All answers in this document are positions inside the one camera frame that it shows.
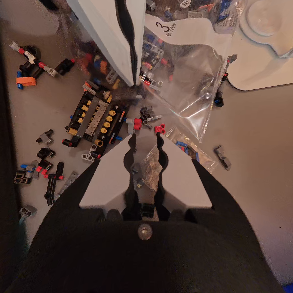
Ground black lego brick red pin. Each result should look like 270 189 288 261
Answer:
55 58 76 76

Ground grey lego pin connector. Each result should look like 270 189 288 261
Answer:
18 205 38 218

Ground grey lego wedge blue pin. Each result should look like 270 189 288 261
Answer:
20 160 39 179

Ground pile of loose lego pieces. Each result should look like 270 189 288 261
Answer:
75 41 129 92

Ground grey T-shaped lego beam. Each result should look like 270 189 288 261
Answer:
81 144 101 163

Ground black angled lego liftarm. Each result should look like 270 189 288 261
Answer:
44 162 65 206

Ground clear bag grey lego pieces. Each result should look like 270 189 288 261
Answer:
137 30 227 144

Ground grey black lego axle connector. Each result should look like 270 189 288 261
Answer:
36 129 54 145

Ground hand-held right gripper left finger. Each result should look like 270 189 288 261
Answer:
79 133 141 221

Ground black lego brick red pins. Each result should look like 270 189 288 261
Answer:
36 159 54 179

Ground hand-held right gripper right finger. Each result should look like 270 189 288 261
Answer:
154 132 212 221

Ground orange lego beam blue pins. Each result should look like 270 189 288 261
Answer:
15 71 37 90

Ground white rounded board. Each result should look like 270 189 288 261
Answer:
226 0 293 91

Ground red black axle lego assembly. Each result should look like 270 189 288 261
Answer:
9 41 58 77

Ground black shiny lego piece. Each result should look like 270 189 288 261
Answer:
13 170 33 185

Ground grey curved lego panel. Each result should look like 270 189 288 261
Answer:
214 145 232 171

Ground black lego chassis assembly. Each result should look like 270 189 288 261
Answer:
65 87 129 156

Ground crumpled bag of lego pins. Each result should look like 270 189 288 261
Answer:
141 127 218 192

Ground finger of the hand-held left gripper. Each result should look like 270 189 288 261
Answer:
66 0 136 87
116 0 147 86

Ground grey liftarm red bushes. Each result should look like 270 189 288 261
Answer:
126 118 142 135

